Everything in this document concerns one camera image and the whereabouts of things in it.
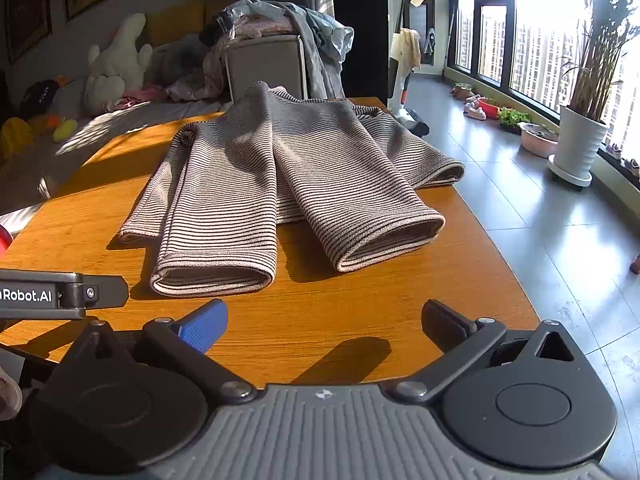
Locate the yellow towel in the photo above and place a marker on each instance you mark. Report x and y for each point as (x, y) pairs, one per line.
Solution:
(411, 47)

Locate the tray of green seedlings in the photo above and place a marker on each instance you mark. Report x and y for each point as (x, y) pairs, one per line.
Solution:
(515, 119)

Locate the yellow sofa cushion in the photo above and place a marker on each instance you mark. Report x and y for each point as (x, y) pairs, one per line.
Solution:
(220, 7)
(175, 22)

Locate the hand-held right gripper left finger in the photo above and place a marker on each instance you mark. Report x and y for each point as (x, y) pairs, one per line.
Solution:
(202, 327)

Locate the striped knit sweater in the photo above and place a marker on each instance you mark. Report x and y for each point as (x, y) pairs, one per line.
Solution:
(225, 185)

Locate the pink floral cloth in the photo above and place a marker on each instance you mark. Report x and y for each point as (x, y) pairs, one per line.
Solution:
(200, 80)

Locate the white floor washer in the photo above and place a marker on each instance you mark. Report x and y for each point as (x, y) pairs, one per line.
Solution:
(400, 85)

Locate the small grey shoes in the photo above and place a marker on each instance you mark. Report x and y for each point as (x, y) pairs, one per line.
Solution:
(622, 157)

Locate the grey sofa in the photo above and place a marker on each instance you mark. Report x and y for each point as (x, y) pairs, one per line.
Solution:
(265, 65)

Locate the pink garment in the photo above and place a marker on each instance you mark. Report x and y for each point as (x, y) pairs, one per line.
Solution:
(265, 25)

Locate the small pink cloth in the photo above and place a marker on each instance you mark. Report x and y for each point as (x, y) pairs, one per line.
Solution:
(145, 95)

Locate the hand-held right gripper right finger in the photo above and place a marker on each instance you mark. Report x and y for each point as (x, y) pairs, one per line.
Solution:
(445, 322)

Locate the red object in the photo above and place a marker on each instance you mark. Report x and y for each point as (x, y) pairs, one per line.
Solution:
(4, 240)

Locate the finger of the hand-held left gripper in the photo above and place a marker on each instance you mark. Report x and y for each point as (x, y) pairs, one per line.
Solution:
(107, 291)

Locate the black cap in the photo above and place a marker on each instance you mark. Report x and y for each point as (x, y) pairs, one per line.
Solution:
(40, 97)

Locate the pink basin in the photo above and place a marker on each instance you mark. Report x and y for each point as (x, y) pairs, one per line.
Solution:
(537, 142)

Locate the yellow bag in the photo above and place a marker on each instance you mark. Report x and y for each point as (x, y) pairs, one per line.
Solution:
(15, 137)

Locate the black window frame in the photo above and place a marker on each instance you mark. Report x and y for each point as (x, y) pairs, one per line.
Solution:
(506, 45)

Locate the white plush toy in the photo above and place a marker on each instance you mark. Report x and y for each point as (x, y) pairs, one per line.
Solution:
(117, 67)

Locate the black garment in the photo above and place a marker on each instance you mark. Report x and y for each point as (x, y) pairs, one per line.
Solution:
(215, 27)

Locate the grey plush blanket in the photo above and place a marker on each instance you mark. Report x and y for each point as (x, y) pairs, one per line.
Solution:
(175, 57)

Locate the brown shoes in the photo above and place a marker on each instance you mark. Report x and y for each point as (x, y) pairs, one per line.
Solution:
(464, 91)

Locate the pink slippers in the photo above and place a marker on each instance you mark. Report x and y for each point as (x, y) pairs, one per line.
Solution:
(475, 111)

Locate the yellow toy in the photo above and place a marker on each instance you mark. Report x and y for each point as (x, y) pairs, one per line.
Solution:
(65, 131)

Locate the potted palm in white pot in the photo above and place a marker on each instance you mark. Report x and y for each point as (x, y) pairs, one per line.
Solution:
(582, 135)

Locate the red basin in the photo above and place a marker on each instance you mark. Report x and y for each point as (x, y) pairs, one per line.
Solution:
(491, 109)

